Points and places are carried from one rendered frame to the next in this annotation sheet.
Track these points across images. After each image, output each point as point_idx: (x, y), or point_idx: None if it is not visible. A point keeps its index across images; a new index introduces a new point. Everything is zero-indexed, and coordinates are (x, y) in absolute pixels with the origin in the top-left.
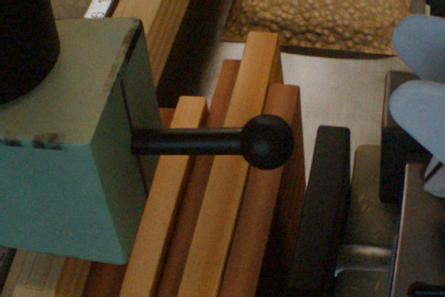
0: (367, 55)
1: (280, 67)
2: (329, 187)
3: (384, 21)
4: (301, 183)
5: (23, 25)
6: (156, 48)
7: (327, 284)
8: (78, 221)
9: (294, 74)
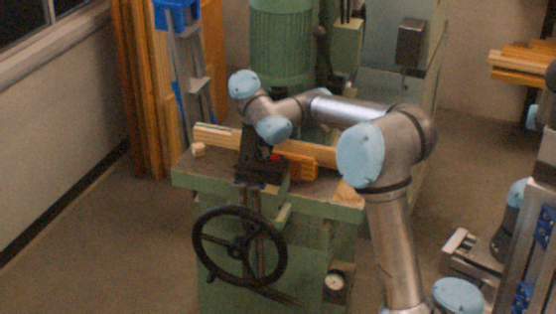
0: (333, 194)
1: (311, 165)
2: (271, 154)
3: (339, 193)
4: (295, 176)
5: None
6: (321, 154)
7: (257, 156)
8: None
9: (329, 184)
